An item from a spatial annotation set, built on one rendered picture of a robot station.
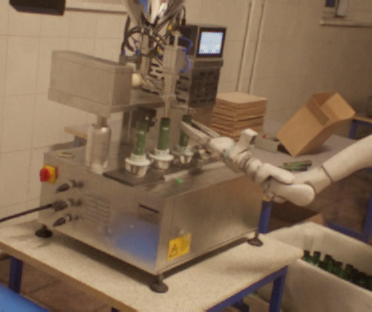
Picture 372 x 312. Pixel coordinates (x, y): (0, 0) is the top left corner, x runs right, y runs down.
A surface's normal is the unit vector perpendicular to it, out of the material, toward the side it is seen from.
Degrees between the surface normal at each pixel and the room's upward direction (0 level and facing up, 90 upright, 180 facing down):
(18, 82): 90
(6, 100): 90
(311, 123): 90
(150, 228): 90
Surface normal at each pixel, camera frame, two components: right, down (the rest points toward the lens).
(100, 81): -0.59, 0.12
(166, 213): 0.80, 0.26
